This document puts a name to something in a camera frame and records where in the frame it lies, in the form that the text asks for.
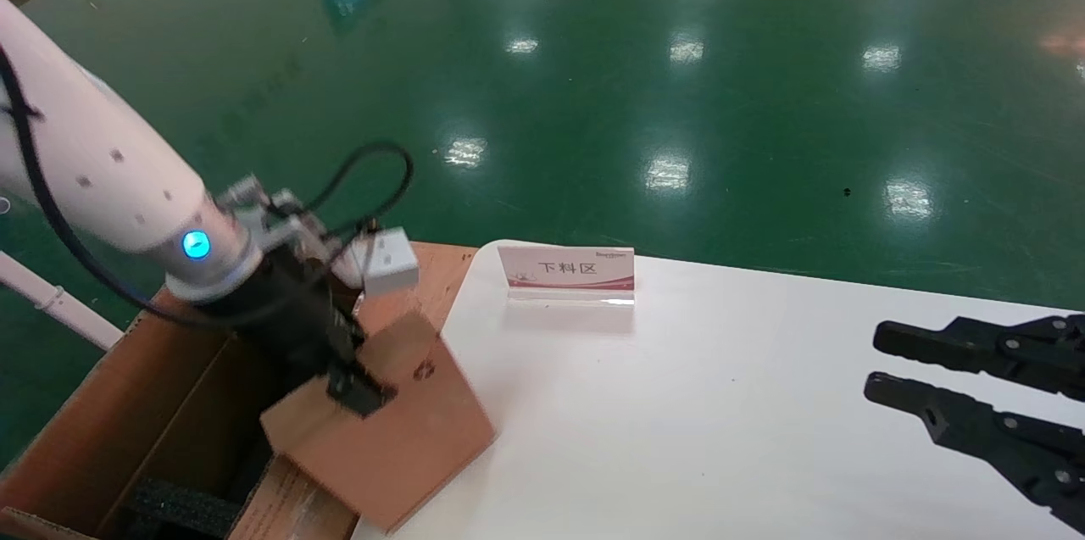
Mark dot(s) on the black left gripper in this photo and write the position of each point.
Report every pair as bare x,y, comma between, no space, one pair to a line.
288,320

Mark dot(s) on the black foam block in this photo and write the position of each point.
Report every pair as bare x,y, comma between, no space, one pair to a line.
182,510

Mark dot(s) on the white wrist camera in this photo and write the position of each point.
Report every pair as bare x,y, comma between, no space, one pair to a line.
390,264

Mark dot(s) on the large open cardboard box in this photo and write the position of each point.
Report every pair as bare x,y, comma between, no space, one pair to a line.
127,404

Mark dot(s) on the small cardboard box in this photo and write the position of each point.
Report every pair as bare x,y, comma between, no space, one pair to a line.
407,438

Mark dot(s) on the white red sign placard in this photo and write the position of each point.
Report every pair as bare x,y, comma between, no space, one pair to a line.
566,269

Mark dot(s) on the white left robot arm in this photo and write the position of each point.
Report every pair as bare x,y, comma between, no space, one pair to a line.
85,158

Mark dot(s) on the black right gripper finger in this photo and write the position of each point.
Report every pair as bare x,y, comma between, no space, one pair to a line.
1000,438
1000,349

